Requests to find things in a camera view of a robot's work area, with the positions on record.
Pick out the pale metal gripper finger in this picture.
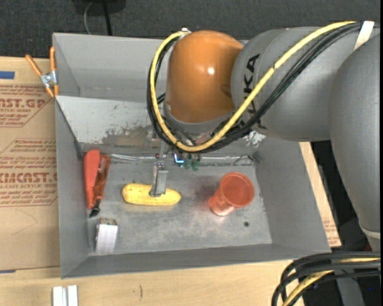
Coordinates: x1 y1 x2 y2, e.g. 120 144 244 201
151 152 167 191
149 160 169 198

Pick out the red tool with black tip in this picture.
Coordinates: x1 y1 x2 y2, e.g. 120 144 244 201
83 149 112 219

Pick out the brown cardboard board, red print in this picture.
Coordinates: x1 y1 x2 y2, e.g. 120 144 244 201
0 55 343 275

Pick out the small white box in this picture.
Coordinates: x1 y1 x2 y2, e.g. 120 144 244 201
94 217 119 255

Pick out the grey metal bin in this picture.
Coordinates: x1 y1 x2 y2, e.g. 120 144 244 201
52 33 333 279

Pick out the yellow toy corn cob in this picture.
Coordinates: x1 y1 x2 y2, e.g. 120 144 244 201
121 183 182 207

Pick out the orange plastic cup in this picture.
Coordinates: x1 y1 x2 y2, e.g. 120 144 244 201
208 171 255 217

